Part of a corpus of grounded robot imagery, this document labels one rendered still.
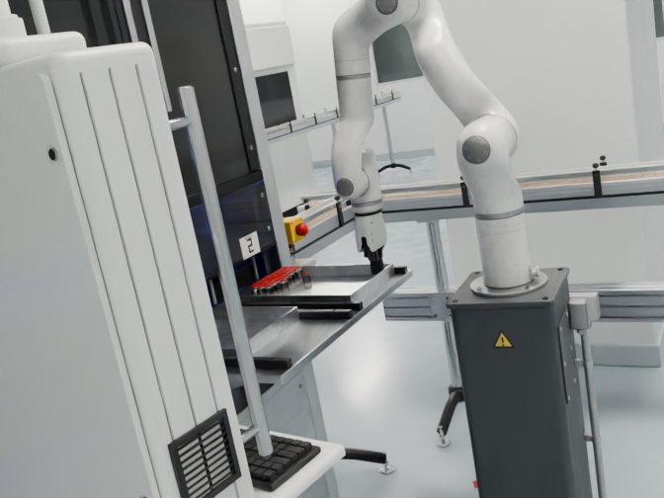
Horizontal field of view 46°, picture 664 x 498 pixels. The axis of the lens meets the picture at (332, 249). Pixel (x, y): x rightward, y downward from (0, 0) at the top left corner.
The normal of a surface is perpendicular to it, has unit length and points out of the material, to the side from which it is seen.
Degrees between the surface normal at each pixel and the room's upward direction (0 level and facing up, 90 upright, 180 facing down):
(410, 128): 90
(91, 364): 90
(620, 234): 90
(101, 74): 90
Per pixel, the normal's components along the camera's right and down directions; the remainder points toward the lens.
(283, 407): 0.87, -0.04
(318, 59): -0.47, 0.29
